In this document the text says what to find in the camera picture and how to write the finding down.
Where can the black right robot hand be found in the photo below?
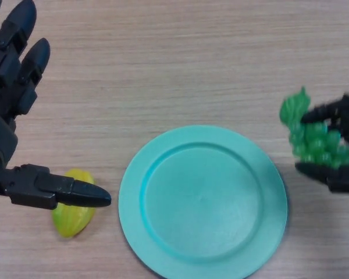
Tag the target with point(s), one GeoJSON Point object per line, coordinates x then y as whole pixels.
{"type": "Point", "coordinates": [347, 122]}

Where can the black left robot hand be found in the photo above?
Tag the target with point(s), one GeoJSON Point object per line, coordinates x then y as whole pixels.
{"type": "Point", "coordinates": [5, 128]}

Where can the teal round plate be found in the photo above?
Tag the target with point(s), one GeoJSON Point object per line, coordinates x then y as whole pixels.
{"type": "Point", "coordinates": [203, 203]}

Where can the yellow green starfruit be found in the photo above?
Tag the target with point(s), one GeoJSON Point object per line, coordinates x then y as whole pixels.
{"type": "Point", "coordinates": [71, 221]}

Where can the green grapes bunch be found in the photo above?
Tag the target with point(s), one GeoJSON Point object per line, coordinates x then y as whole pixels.
{"type": "Point", "coordinates": [312, 139]}

